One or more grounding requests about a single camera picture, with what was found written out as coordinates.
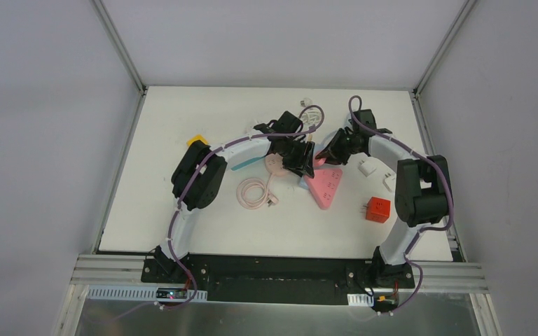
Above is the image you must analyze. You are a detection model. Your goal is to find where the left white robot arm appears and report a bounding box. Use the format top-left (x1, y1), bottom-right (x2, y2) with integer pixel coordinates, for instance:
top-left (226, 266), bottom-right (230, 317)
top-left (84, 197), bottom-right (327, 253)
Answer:
top-left (153, 104), bottom-right (325, 283)

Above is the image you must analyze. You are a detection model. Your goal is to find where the pink power strip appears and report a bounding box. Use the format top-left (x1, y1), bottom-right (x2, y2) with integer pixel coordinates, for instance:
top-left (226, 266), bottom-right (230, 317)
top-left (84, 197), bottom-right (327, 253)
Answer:
top-left (303, 168), bottom-right (343, 210)

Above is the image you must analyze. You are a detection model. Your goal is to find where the yellow cube adapter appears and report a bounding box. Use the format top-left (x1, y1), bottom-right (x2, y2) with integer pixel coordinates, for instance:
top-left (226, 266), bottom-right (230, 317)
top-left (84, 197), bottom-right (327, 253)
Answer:
top-left (186, 134), bottom-right (209, 147)

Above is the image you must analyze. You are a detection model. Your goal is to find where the red cube adapter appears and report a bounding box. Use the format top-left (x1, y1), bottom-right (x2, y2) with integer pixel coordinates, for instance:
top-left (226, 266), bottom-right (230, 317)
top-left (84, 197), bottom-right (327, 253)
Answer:
top-left (362, 197), bottom-right (392, 223)

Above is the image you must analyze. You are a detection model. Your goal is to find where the white pink small adapter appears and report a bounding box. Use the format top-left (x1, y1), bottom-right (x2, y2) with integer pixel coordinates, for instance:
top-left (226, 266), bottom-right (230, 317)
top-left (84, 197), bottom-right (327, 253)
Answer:
top-left (358, 159), bottom-right (378, 177)

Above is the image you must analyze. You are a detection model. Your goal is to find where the teal power strip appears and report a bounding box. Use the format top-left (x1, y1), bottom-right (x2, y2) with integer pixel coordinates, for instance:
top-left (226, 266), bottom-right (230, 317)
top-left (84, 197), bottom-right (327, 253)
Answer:
top-left (230, 157), bottom-right (263, 171)

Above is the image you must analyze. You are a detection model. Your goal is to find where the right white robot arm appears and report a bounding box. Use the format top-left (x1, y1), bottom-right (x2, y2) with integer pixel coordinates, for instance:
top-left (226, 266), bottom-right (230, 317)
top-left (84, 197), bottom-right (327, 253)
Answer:
top-left (317, 106), bottom-right (454, 287)

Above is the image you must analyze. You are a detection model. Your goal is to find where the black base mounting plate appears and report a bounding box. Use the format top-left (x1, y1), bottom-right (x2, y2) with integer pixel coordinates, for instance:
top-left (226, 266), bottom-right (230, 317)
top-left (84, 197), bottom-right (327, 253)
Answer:
top-left (141, 251), bottom-right (415, 305)

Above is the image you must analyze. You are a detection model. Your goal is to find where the light blue power strip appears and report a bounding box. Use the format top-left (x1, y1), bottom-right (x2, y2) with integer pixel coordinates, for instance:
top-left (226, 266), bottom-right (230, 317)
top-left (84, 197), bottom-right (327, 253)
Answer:
top-left (298, 176), bottom-right (309, 190)

